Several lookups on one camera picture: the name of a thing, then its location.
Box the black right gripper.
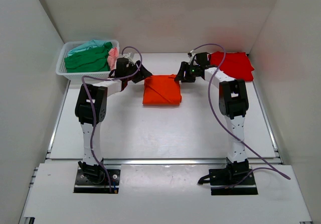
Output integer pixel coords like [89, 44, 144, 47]
[175, 62, 200, 83]

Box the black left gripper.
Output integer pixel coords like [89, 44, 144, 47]
[126, 61, 152, 84]

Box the orange t shirt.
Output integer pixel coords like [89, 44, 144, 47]
[142, 74, 182, 106]

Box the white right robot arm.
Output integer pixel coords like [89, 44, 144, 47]
[175, 52, 249, 185]

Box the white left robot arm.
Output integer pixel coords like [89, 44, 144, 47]
[75, 56, 152, 186]

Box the pink t shirt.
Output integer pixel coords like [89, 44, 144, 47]
[107, 47, 119, 71]

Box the green t shirt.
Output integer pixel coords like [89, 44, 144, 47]
[64, 42, 113, 73]

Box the folded red t shirt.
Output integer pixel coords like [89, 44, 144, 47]
[209, 52, 254, 82]

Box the teal t shirt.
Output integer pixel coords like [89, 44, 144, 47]
[68, 40, 107, 57]

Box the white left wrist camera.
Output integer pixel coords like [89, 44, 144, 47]
[122, 52, 135, 64]

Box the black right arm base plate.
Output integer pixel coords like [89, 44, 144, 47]
[198, 160, 258, 196]

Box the aluminium table rail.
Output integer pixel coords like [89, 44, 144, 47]
[46, 80, 282, 165]

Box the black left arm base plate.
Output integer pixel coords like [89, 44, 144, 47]
[73, 167, 121, 194]

